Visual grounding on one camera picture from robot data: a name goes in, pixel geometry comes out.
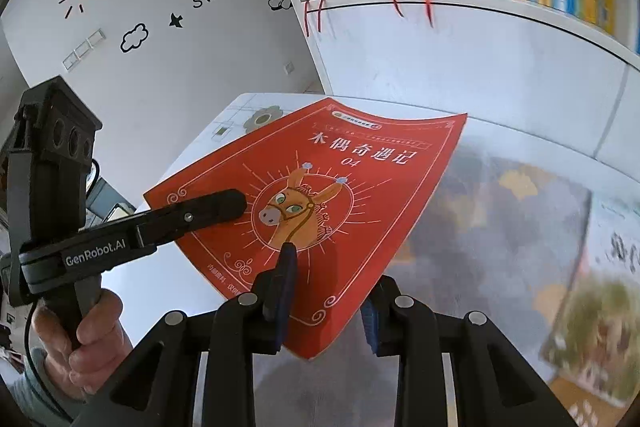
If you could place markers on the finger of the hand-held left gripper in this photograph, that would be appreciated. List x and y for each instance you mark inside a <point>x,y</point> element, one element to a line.
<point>210,207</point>

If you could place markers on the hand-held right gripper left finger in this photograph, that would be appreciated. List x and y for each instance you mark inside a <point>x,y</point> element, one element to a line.
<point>286,287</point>

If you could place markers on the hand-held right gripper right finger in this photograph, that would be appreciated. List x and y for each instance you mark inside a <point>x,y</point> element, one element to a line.
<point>371,324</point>

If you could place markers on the red donkey cover book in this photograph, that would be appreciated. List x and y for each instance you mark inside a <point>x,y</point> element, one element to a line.
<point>360,187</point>

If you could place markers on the person's left forearm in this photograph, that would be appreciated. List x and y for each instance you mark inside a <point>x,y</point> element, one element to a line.
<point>27,399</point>

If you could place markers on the person's left hand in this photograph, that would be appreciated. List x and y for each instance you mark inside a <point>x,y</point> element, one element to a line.
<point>100,337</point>

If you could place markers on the fan patterned table mat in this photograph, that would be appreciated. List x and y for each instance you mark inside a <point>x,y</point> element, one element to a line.
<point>475,257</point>

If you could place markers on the red bookmark ribbon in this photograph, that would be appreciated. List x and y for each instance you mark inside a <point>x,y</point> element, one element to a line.
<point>306,19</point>
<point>396,4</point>
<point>429,7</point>
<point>320,14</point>

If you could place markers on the white bookshelf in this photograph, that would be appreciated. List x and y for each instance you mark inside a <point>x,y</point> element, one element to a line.
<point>450,52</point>

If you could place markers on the white wall switch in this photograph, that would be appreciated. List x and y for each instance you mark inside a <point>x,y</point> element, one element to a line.
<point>70,63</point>
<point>83,51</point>
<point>96,38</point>

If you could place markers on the black bird wall decal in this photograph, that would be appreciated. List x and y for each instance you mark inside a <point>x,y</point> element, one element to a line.
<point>175,21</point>

